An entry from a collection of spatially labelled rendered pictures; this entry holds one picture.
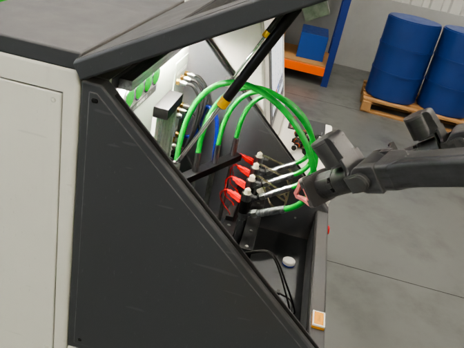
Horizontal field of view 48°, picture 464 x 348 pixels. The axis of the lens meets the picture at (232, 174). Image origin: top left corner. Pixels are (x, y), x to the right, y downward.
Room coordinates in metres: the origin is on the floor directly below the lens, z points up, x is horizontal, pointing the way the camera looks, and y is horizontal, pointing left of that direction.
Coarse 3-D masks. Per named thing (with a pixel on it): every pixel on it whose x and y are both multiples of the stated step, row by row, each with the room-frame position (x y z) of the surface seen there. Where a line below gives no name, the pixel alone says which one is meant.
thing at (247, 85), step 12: (216, 84) 1.16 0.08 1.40; (228, 84) 1.15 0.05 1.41; (252, 84) 1.12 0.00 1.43; (204, 96) 1.18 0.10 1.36; (264, 96) 1.10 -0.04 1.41; (192, 108) 1.19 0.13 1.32; (288, 120) 1.07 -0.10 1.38; (180, 132) 1.20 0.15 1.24; (300, 132) 1.05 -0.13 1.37; (180, 144) 1.20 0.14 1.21; (312, 156) 1.03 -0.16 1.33; (312, 168) 1.03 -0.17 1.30; (300, 204) 1.03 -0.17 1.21
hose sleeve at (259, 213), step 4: (268, 208) 1.07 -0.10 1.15; (272, 208) 1.06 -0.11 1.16; (276, 208) 1.06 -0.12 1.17; (280, 208) 1.05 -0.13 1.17; (256, 212) 1.08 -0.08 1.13; (260, 212) 1.07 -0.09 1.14; (264, 212) 1.06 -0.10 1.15; (268, 212) 1.06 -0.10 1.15; (272, 212) 1.06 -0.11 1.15; (276, 212) 1.05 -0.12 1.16; (280, 212) 1.05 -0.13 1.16; (284, 212) 1.04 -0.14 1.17; (260, 216) 1.07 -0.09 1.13
